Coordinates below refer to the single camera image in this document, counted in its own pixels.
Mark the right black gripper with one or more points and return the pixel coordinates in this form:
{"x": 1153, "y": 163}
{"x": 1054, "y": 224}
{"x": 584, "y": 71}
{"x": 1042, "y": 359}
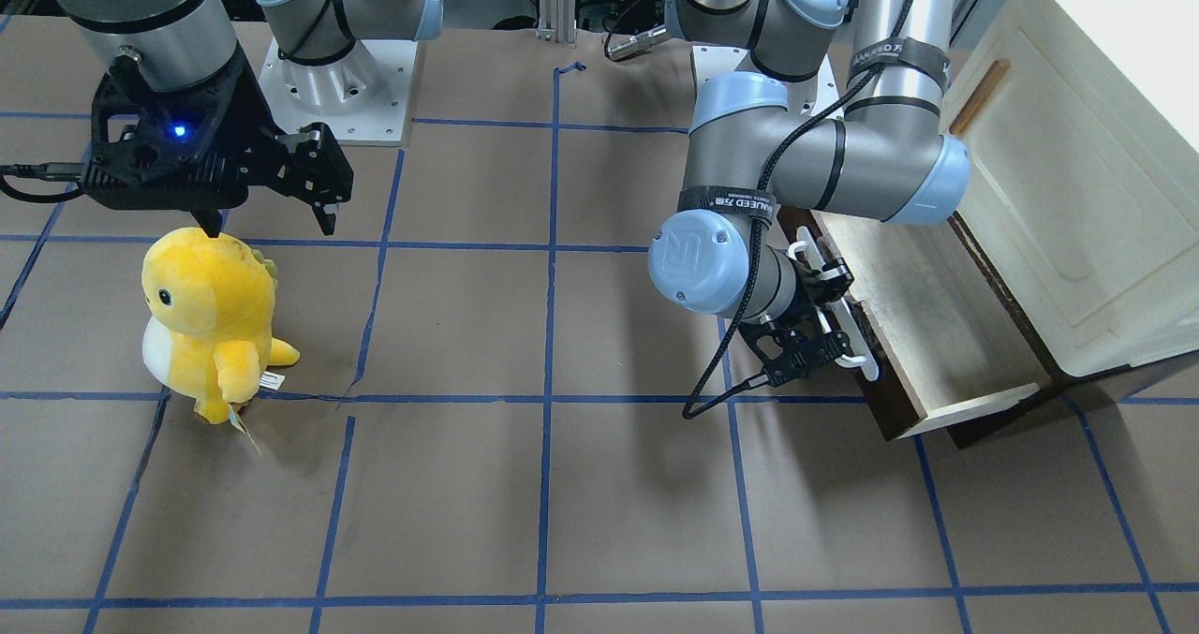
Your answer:
{"x": 251, "y": 108}

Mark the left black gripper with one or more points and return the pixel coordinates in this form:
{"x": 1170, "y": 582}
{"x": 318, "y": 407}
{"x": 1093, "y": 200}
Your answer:
{"x": 813, "y": 311}

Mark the white drawer handle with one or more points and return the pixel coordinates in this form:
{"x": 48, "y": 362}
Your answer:
{"x": 840, "y": 315}

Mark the dark wooden drawer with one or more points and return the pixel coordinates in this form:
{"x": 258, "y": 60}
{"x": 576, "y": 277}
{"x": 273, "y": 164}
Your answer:
{"x": 950, "y": 350}

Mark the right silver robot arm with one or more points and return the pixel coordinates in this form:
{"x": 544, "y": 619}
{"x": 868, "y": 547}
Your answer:
{"x": 187, "y": 41}

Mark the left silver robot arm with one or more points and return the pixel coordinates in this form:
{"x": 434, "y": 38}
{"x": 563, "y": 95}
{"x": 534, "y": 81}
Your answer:
{"x": 836, "y": 109}

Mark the yellow plush dinosaur toy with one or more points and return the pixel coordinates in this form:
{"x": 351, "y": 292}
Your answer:
{"x": 210, "y": 334}

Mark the cream plastic storage box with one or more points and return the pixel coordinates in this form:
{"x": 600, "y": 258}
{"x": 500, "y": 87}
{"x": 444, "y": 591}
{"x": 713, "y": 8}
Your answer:
{"x": 1083, "y": 182}

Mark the aluminium frame post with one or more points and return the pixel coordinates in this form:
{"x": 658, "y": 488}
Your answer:
{"x": 557, "y": 21}

